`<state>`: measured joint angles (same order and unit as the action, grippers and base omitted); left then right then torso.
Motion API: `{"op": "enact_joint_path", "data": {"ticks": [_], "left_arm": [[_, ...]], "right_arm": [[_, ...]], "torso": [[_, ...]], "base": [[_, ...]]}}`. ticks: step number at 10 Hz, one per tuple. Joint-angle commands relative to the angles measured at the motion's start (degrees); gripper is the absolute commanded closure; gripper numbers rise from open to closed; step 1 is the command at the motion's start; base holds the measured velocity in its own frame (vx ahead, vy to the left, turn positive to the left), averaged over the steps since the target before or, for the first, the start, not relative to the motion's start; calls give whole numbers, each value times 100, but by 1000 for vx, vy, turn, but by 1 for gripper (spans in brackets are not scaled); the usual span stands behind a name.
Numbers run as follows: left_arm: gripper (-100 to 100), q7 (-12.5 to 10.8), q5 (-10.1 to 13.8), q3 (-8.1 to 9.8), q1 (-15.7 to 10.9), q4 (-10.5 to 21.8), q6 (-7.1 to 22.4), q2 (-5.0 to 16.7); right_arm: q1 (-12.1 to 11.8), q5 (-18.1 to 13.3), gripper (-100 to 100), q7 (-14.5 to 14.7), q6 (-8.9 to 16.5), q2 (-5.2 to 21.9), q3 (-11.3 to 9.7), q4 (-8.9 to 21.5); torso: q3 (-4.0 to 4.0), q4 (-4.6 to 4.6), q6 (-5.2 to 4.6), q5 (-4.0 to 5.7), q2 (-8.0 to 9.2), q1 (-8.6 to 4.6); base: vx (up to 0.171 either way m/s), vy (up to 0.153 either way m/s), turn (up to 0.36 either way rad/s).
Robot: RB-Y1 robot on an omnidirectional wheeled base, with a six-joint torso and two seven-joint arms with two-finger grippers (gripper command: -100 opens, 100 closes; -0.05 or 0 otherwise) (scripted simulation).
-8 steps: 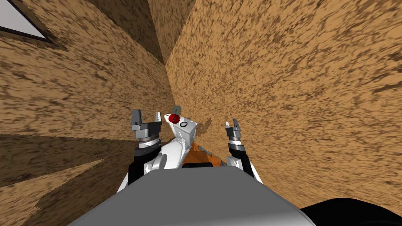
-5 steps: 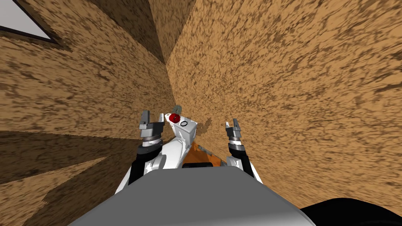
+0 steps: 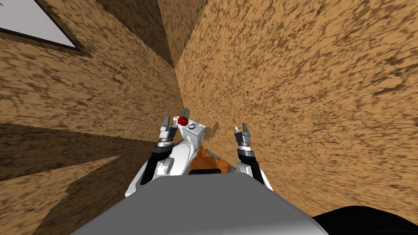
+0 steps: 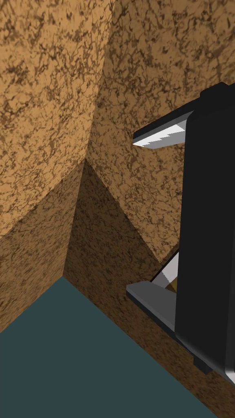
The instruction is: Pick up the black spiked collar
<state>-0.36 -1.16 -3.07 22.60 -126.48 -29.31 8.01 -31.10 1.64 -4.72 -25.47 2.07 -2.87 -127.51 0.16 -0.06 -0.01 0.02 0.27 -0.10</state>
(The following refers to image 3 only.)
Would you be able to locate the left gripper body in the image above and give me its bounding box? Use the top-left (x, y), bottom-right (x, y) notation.
top-left (158, 126), bottom-right (178, 142)

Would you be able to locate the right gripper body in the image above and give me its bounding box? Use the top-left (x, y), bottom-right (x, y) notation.
top-left (235, 131), bottom-right (252, 147)

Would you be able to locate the white toilet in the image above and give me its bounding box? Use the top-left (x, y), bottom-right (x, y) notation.
top-left (165, 121), bottom-right (207, 176)

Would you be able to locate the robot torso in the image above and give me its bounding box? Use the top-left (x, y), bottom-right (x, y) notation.
top-left (69, 168), bottom-right (329, 235)

